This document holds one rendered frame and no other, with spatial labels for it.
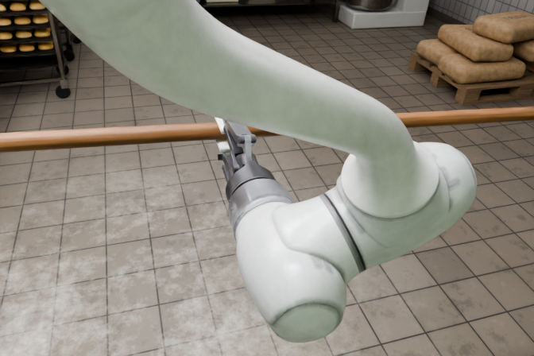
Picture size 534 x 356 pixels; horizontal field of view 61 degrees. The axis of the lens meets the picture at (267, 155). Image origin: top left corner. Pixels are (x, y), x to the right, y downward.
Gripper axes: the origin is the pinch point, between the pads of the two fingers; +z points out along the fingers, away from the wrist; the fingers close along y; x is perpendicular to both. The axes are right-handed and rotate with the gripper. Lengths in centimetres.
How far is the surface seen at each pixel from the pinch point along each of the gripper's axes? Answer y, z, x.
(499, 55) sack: 61, 204, 267
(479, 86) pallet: 84, 199, 254
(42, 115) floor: 116, 239, -69
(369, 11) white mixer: 79, 397, 259
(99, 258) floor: 115, 92, -31
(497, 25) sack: 41, 215, 265
